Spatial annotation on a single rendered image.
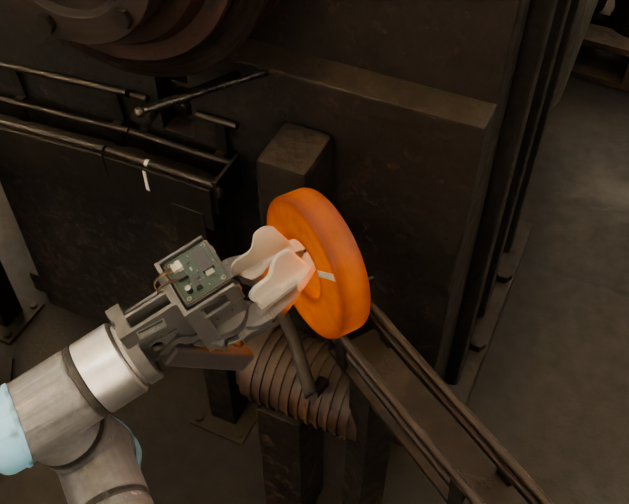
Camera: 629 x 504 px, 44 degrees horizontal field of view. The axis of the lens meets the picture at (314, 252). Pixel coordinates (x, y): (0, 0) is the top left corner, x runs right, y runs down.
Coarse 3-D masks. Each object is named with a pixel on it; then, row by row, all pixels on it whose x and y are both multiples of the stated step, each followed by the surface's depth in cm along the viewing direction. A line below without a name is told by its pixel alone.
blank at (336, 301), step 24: (288, 192) 78; (312, 192) 75; (288, 216) 76; (312, 216) 72; (336, 216) 73; (312, 240) 73; (336, 240) 72; (336, 264) 71; (360, 264) 72; (312, 288) 81; (336, 288) 72; (360, 288) 73; (312, 312) 80; (336, 312) 74; (360, 312) 74; (336, 336) 77
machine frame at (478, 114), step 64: (0, 0) 121; (320, 0) 102; (384, 0) 98; (448, 0) 94; (512, 0) 91; (576, 0) 139; (64, 64) 125; (256, 64) 108; (320, 64) 108; (384, 64) 105; (448, 64) 101; (512, 64) 102; (64, 128) 137; (192, 128) 125; (256, 128) 116; (320, 128) 111; (384, 128) 105; (448, 128) 101; (512, 128) 113; (64, 192) 152; (256, 192) 127; (384, 192) 114; (448, 192) 108; (512, 192) 147; (64, 256) 170; (128, 256) 158; (384, 256) 124; (448, 256) 117; (512, 256) 191; (448, 320) 133; (448, 384) 166
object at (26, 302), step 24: (192, 216) 120; (216, 216) 124; (216, 240) 127; (0, 264) 175; (0, 288) 177; (0, 312) 180; (24, 312) 187; (0, 336) 182; (216, 384) 157; (216, 408) 165; (240, 408) 166; (216, 432) 166; (240, 432) 165
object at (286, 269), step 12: (288, 252) 72; (276, 264) 72; (288, 264) 73; (300, 264) 74; (312, 264) 75; (276, 276) 73; (288, 276) 74; (300, 276) 75; (252, 288) 73; (264, 288) 73; (276, 288) 74; (288, 288) 74; (300, 288) 75; (252, 300) 74; (264, 300) 74
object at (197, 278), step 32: (192, 256) 71; (160, 288) 70; (192, 288) 69; (224, 288) 68; (128, 320) 69; (160, 320) 69; (192, 320) 69; (224, 320) 73; (128, 352) 69; (160, 352) 73
